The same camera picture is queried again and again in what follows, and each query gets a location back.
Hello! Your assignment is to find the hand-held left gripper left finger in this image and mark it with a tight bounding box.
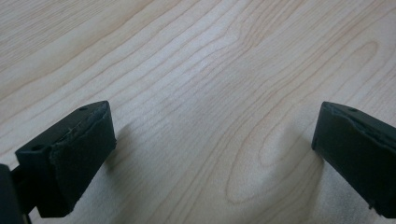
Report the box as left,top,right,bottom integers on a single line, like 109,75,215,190
14,100,118,218

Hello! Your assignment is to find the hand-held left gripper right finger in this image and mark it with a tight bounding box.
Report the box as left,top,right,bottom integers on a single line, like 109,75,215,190
311,101,396,219

